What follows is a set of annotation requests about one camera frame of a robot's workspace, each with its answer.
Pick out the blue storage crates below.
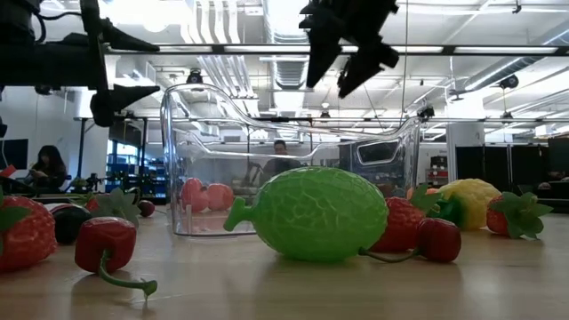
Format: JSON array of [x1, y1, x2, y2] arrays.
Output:
[[105, 140, 169, 199]]

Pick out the pale pink toy peach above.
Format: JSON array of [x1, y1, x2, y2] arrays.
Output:
[[180, 177, 236, 214]]

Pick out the dark purple toy cherry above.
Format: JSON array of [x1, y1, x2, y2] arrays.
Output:
[[49, 203, 92, 246]]

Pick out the black room divider panels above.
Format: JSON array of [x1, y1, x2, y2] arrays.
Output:
[[455, 144, 549, 193]]

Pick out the yellow toy fruit green leaves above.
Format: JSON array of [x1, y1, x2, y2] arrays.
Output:
[[429, 178, 503, 232]]

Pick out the person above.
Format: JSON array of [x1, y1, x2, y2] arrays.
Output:
[[260, 139, 304, 179], [22, 144, 68, 195]]

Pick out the clear plastic tupperware container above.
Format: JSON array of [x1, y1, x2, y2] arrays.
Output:
[[160, 83, 422, 237]]

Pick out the dark wall monitor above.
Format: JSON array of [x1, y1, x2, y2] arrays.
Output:
[[0, 138, 29, 171]]

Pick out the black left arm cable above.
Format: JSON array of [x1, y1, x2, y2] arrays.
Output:
[[31, 11, 49, 44]]

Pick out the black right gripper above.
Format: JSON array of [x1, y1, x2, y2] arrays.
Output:
[[298, 0, 401, 100]]

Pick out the red toy cherry green stem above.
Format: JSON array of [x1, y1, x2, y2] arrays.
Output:
[[74, 216, 159, 299]]

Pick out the black overhead frame bar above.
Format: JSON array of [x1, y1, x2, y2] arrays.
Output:
[[102, 43, 569, 57]]

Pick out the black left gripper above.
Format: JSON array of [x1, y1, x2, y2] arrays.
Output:
[[0, 0, 161, 129]]

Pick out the black aluminium table frame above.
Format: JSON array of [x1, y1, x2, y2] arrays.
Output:
[[0, 190, 569, 211]]

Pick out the silver ventilation duct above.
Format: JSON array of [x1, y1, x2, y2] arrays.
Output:
[[261, 0, 312, 91]]

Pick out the green toy melon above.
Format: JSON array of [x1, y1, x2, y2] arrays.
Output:
[[222, 165, 390, 263]]

